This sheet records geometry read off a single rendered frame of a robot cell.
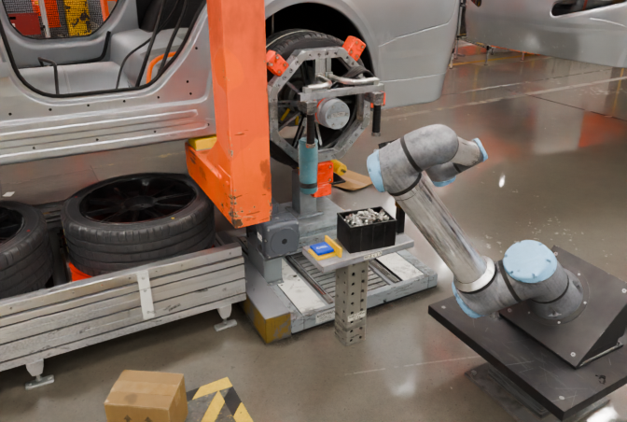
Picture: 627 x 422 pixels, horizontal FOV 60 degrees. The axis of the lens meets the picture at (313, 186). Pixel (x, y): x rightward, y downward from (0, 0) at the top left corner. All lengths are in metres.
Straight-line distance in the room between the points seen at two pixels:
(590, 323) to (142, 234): 1.66
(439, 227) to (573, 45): 3.05
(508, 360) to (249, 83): 1.29
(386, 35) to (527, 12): 2.00
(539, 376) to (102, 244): 1.68
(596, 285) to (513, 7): 3.09
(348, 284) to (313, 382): 0.40
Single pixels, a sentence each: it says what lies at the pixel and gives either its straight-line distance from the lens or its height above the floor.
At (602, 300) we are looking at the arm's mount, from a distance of 2.07.
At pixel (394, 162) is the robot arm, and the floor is 0.98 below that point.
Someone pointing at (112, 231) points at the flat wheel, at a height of 0.50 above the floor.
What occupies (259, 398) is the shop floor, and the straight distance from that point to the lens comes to 2.18.
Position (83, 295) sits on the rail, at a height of 0.33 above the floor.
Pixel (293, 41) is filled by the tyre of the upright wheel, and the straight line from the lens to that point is 2.56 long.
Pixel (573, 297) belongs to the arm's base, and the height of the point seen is 0.47.
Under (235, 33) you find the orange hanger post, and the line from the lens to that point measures 1.96.
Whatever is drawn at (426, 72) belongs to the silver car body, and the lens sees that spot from 3.11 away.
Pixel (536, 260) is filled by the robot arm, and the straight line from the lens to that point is 1.88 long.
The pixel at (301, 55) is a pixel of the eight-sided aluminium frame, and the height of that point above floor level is 1.10.
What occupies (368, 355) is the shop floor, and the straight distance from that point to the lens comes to 2.36.
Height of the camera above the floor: 1.53
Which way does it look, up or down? 23 degrees down
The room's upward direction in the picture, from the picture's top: straight up
